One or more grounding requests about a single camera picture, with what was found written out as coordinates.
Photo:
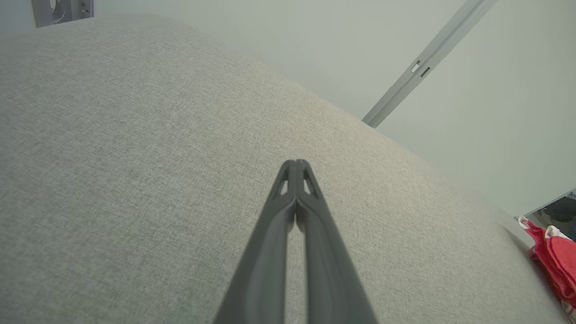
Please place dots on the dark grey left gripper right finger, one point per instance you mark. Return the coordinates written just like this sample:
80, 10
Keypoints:
328, 279

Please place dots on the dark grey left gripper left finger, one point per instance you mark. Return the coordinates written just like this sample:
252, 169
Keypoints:
261, 270

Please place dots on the red basketball jersey number 23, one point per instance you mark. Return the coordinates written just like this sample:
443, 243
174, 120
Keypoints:
546, 270

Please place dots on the red basketball shorts white stripe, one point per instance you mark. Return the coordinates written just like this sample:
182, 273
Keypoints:
564, 256

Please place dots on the grey partition post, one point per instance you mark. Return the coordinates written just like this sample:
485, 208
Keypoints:
447, 45
434, 45

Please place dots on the grey metal bracket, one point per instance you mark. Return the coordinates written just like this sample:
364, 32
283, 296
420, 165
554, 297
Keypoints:
67, 11

